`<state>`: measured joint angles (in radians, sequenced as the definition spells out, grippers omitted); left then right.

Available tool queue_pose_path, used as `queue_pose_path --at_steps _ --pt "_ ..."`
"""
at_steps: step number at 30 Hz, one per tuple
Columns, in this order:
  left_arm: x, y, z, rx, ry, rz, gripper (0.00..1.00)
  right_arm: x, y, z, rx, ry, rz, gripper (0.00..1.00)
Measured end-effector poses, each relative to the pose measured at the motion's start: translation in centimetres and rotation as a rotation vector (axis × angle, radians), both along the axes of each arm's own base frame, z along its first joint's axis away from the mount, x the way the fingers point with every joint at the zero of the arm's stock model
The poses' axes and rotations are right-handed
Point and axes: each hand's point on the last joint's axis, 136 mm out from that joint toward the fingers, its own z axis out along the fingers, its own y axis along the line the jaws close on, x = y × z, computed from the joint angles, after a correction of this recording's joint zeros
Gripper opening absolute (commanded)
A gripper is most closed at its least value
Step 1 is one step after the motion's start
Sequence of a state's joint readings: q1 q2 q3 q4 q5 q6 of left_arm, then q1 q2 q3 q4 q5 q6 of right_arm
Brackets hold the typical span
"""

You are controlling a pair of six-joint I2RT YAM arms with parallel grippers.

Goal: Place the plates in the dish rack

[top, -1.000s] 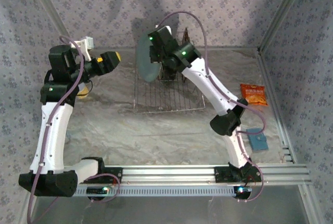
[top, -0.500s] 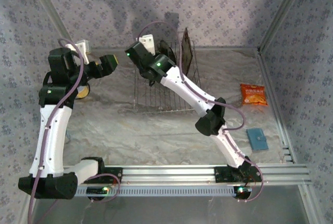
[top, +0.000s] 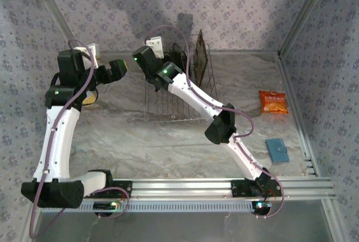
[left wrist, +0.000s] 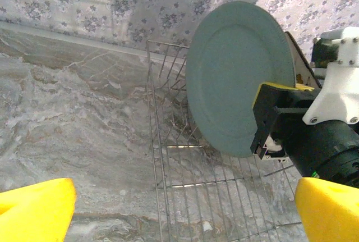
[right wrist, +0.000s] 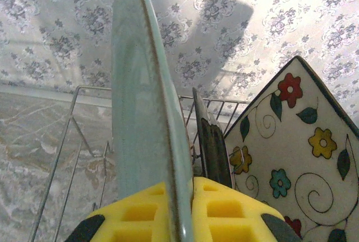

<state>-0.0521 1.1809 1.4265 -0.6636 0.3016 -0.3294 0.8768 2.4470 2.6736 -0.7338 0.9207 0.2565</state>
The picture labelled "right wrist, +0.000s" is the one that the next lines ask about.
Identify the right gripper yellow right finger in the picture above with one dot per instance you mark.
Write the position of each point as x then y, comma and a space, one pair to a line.
230, 219

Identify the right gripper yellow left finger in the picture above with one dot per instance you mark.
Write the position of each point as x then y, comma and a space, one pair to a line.
131, 219

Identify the round glass deer plate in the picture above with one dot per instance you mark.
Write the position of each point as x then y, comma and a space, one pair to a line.
211, 146

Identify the square floral ceramic plate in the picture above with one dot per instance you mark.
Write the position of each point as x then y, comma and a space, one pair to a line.
294, 155

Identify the round pale blue plate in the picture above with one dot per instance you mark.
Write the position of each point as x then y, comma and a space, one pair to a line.
134, 84

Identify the aluminium back frame rail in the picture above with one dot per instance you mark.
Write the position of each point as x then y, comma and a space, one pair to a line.
33, 90

